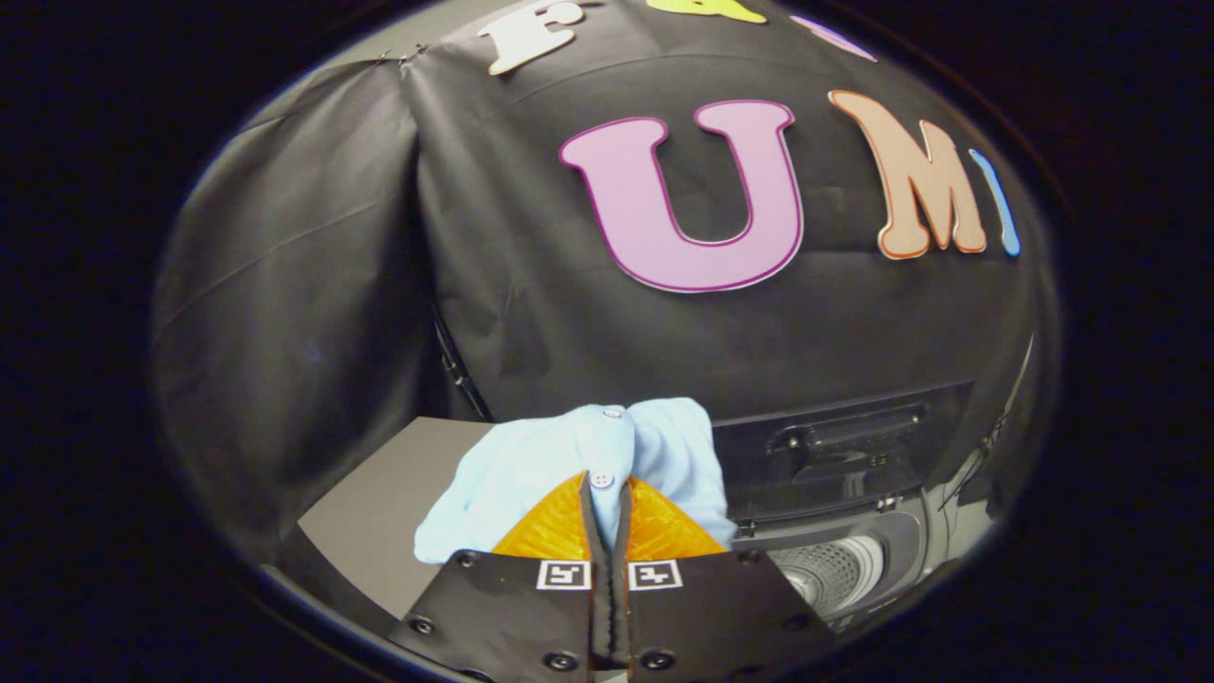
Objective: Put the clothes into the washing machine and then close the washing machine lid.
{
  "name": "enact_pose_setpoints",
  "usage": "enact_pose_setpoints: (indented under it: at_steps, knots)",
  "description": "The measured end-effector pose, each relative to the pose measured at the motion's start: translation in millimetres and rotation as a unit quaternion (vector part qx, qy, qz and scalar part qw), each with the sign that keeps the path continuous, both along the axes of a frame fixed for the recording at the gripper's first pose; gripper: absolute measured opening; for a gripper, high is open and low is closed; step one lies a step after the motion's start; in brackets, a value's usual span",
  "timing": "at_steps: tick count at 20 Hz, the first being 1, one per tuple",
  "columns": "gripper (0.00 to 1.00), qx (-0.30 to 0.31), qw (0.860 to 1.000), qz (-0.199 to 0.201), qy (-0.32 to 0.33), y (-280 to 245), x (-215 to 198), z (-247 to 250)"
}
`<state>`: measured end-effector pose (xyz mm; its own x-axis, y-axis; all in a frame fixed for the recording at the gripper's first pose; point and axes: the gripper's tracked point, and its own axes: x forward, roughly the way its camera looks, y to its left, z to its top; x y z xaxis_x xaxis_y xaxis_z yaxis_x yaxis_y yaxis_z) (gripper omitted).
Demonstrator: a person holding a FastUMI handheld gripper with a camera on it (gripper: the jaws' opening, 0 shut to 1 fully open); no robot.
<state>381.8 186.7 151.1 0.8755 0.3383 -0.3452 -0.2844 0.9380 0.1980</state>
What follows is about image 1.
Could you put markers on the black backdrop cloth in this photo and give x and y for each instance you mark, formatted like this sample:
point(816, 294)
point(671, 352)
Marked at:
point(569, 332)

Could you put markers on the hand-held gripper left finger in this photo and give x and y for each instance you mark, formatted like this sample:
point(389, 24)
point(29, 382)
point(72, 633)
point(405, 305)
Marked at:
point(597, 607)

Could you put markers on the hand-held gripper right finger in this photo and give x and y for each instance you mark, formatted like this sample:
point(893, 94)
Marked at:
point(622, 607)

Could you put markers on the light blue shirt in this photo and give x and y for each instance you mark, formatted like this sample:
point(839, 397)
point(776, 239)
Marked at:
point(531, 465)

